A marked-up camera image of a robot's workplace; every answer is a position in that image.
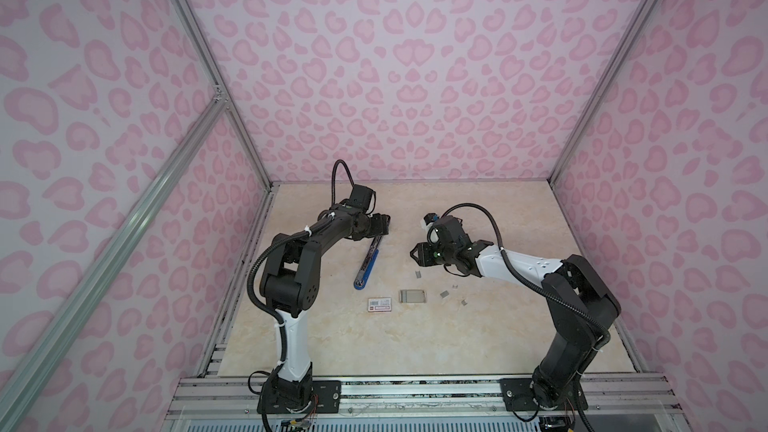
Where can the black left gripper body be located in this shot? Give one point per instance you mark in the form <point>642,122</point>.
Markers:
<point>377,225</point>

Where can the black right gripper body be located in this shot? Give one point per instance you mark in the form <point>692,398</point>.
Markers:
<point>443,254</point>

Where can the red white staple box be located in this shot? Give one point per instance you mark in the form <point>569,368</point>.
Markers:
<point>379,305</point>

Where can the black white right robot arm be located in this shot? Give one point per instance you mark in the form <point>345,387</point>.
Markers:
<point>582,308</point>

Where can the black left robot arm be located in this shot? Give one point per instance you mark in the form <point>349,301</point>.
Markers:
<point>285,283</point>

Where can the grey staple box tray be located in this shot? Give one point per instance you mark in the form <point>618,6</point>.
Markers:
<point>412,296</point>

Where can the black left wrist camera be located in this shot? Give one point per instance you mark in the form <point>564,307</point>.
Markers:
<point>362,198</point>

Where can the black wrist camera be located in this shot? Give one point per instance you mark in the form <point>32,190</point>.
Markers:
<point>362,198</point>
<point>447,229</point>

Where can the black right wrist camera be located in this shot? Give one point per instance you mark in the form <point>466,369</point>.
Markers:
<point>447,229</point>

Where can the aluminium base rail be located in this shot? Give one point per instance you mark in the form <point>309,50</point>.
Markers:
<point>603,402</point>

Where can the aluminium frame corner post left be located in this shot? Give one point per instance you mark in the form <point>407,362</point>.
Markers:
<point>203,49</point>

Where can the aluminium frame corner post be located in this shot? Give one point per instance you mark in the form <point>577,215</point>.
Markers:
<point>628,40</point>
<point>203,49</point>

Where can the aluminium frame corner post right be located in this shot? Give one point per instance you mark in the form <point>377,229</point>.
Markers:
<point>628,40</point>

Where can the aluminium diagonal frame bar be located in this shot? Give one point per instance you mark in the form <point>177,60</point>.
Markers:
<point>39,365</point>

